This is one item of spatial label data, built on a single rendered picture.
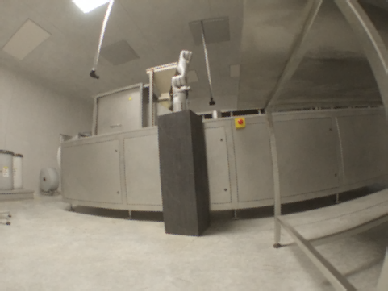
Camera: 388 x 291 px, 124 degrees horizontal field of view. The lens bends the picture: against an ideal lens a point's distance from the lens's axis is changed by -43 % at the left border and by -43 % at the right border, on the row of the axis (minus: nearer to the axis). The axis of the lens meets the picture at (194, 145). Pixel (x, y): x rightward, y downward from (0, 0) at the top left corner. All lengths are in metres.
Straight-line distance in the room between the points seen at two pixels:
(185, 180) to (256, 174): 0.55
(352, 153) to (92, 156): 2.39
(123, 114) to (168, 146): 0.91
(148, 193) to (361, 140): 1.93
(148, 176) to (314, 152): 1.35
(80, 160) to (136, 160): 0.71
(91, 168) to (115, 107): 0.70
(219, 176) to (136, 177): 0.68
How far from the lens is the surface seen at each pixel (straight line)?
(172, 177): 1.13
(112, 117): 2.01
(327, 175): 1.57
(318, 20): 0.41
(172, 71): 1.92
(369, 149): 1.89
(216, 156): 1.34
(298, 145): 1.45
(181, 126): 1.12
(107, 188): 1.73
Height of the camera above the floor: 0.42
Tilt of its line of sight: 8 degrees up
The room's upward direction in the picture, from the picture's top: 4 degrees counter-clockwise
